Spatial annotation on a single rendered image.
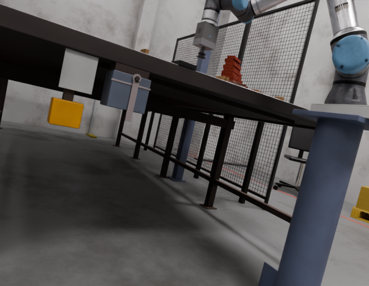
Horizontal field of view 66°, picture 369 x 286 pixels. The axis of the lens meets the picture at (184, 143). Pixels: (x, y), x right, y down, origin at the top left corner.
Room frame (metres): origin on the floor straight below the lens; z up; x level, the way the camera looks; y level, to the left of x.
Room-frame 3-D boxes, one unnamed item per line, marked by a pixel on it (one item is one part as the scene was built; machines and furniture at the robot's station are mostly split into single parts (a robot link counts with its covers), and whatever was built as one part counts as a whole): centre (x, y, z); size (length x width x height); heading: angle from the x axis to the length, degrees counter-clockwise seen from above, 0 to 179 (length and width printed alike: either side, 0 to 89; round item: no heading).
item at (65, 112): (0.90, 0.39, 0.74); 0.09 x 0.08 x 0.24; 121
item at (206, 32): (1.37, 0.02, 1.13); 0.10 x 0.09 x 0.16; 35
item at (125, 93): (1.00, 0.24, 0.77); 0.14 x 0.11 x 0.18; 121
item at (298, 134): (4.42, -1.84, 0.54); 0.69 x 0.69 x 1.08
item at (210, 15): (1.36, 0.01, 1.21); 0.08 x 0.08 x 0.05
